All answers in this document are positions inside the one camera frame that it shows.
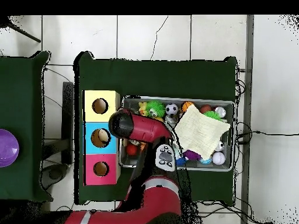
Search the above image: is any grey round foot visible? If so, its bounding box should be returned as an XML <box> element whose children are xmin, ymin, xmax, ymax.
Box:
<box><xmin>40</xmin><ymin>163</ymin><xmax>69</xmax><ymax>190</ymax></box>

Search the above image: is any shallow mesh bin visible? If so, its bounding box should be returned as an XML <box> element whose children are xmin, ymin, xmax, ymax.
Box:
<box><xmin>118</xmin><ymin>95</ymin><xmax>236</xmax><ymax>173</ymax></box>

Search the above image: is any cream knitted cloth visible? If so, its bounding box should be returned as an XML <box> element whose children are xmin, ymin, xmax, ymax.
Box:
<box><xmin>173</xmin><ymin>104</ymin><xmax>231</xmax><ymax>161</ymax></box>

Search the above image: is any yellow duck toy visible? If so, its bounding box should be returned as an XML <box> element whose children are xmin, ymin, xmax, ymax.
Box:
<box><xmin>138</xmin><ymin>101</ymin><xmax>148</xmax><ymax>117</ymax></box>

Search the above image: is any small orange basketball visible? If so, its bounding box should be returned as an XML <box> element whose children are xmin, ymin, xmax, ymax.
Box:
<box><xmin>181</xmin><ymin>101</ymin><xmax>195</xmax><ymax>113</ymax></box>

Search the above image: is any small red ball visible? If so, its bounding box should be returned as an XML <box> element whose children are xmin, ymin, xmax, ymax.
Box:
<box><xmin>126</xmin><ymin>143</ymin><xmax>138</xmax><ymax>156</ymax></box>

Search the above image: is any brown red ball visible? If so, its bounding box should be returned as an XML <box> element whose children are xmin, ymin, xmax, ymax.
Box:
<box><xmin>199</xmin><ymin>104</ymin><xmax>213</xmax><ymax>114</ymax></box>

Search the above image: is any dark green side tablecloth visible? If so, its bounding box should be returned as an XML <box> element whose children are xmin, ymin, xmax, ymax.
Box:
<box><xmin>0</xmin><ymin>50</ymin><xmax>53</xmax><ymax>202</ymax></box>

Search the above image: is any silver can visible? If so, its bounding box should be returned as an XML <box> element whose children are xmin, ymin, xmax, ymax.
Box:
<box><xmin>214</xmin><ymin>106</ymin><xmax>227</xmax><ymax>119</ymax></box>

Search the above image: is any small soccer ball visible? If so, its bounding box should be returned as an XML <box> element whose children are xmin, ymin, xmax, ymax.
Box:
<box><xmin>165</xmin><ymin>103</ymin><xmax>179</xmax><ymax>117</ymax></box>

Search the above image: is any black tripod leg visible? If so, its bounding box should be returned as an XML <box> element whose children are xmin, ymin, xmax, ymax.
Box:
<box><xmin>0</xmin><ymin>16</ymin><xmax>41</xmax><ymax>43</ymax></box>

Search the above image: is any white baseball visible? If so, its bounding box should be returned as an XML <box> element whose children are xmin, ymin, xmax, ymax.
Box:
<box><xmin>211</xmin><ymin>152</ymin><xmax>227</xmax><ymax>166</ymax></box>

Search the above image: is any wooden box with three holes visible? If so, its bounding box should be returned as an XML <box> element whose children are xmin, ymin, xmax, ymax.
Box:
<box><xmin>83</xmin><ymin>90</ymin><xmax>121</xmax><ymax>186</ymax></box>

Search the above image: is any green spiky ball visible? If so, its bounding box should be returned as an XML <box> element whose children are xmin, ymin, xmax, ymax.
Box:
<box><xmin>203</xmin><ymin>110</ymin><xmax>222</xmax><ymax>121</ymax></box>
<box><xmin>145</xmin><ymin>100</ymin><xmax>166</xmax><ymax>118</ymax></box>

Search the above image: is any black cable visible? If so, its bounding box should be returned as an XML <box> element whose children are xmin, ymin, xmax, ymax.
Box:
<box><xmin>235</xmin><ymin>129</ymin><xmax>299</xmax><ymax>144</ymax></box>

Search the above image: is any purple bowl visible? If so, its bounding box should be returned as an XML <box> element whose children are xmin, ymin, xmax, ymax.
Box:
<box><xmin>0</xmin><ymin>128</ymin><xmax>20</xmax><ymax>168</ymax></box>

